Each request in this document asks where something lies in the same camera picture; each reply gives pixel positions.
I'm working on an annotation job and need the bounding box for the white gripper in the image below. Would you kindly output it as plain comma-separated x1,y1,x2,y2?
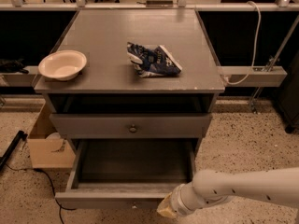
157,184,200,219

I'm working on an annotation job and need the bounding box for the grey drawer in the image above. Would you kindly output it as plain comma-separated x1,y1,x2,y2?
55,139,196,209
50,114,211,139

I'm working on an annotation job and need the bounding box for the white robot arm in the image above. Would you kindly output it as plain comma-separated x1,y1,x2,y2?
157,168,299,218

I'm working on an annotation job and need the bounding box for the grey top drawer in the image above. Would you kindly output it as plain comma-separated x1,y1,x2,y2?
50,114,211,139

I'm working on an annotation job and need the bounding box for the grey wooden drawer cabinet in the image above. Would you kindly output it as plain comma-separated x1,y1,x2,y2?
33,8,226,151

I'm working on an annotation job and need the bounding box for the cardboard box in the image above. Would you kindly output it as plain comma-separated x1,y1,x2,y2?
27,105,75,169

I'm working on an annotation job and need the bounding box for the blue white snack bag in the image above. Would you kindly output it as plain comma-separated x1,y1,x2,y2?
127,42,182,77

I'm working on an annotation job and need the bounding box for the black pole on floor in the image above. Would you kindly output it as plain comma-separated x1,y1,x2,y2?
0,130,27,171

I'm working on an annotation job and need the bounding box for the white bowl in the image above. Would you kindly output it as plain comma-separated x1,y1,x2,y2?
38,50,87,81

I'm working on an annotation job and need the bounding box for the black floor cable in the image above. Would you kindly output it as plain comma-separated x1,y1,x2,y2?
6,163,77,224

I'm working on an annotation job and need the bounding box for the white hanging cable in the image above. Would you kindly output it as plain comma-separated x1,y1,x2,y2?
223,1,262,86

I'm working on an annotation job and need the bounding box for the black cloth on rail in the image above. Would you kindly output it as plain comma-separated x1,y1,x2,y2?
0,59,29,74

